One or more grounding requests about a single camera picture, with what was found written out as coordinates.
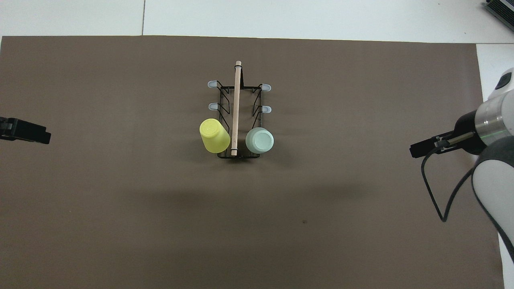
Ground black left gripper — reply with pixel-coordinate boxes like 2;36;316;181
0;116;52;145

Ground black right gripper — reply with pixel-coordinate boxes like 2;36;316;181
410;109;486;159

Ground pale green plastic cup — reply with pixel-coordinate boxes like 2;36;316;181
245;127;275;155

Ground yellow plastic cup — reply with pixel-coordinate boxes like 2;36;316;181
199;118;231;154

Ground brown table mat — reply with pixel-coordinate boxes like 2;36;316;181
0;35;506;289

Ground dark ribbed device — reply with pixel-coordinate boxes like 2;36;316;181
484;0;514;21

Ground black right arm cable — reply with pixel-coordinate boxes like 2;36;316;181
421;138;480;222

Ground black wire cup rack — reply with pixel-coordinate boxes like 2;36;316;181
207;61;272;159

